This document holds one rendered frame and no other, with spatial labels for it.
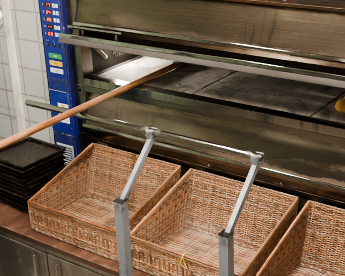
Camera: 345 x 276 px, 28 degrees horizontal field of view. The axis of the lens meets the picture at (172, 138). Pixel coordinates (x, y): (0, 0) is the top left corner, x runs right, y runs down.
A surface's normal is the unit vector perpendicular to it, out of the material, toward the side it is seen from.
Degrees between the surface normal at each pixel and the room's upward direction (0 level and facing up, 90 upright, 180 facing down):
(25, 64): 90
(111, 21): 70
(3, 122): 90
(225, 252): 90
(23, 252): 90
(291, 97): 0
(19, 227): 0
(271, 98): 0
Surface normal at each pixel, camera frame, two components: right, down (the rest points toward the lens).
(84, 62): 0.81, 0.19
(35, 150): -0.04, -0.92
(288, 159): -0.56, 0.00
